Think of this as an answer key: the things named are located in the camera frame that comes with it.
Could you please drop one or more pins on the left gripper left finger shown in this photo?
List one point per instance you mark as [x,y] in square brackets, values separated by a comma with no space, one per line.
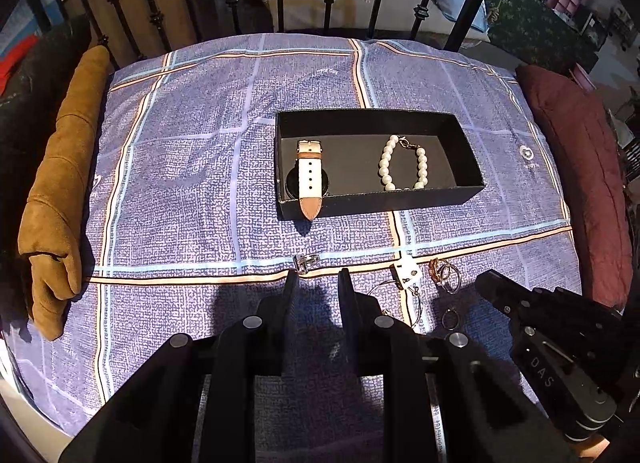
[252,347]

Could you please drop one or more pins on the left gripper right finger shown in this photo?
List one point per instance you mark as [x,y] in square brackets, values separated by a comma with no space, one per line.
[381,345]

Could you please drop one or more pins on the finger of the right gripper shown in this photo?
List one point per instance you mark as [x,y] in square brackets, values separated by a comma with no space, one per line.
[505,292]

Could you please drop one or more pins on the small silver clip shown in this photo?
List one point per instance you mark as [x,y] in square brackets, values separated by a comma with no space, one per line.
[304,262]

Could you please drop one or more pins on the white brown strap watch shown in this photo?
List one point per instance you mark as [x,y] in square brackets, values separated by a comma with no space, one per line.
[306,182]

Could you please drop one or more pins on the black jewelry tray box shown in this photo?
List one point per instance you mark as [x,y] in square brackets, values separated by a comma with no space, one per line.
[352,145]

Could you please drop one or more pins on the dark red cushion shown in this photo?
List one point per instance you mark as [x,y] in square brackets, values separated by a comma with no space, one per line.
[585,152]

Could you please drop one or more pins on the purple plaid bed cover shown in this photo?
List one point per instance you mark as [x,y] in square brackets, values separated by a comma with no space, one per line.
[207,179]

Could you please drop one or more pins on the black quilted leather cushion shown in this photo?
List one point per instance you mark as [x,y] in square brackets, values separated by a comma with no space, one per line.
[28,110]

